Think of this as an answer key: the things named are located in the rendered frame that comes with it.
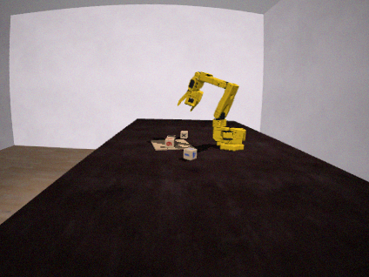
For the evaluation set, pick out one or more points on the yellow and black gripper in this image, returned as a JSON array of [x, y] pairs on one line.
[[193, 99]]

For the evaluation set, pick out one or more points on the tan flat mat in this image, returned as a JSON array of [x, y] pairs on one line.
[[179, 144]]

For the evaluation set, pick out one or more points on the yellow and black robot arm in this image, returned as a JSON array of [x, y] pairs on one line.
[[235, 135]]

